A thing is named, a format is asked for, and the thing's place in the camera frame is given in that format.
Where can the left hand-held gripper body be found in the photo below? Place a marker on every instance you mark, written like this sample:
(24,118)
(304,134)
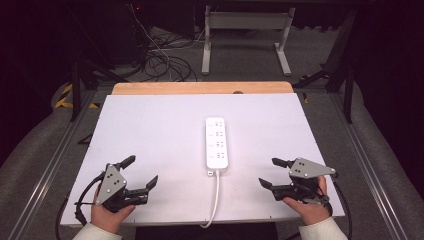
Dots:
(111,185)

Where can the black metal stand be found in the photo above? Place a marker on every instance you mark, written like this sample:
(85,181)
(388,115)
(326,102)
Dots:
(76,86)
(348,83)

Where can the dark equipment box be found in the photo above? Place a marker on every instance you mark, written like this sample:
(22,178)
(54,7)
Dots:
(128,30)

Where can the white metal stand frame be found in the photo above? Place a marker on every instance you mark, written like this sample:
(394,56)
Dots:
(248,20)

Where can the person's dark lap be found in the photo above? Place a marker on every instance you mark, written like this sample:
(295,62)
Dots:
(206,232)

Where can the aluminium floor rail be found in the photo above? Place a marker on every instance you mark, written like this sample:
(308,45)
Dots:
(50,173)
(370,166)

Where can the person's left hand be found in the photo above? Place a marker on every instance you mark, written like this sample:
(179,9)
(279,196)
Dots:
(108,220)

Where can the person's right hand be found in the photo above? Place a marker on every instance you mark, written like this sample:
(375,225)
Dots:
(313,213)

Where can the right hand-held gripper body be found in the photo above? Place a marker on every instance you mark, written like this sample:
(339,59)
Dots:
(308,169)

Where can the white power strip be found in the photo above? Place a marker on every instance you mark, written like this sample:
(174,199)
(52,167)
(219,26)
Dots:
(216,143)

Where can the white board table cover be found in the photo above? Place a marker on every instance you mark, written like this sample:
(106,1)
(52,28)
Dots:
(166,133)

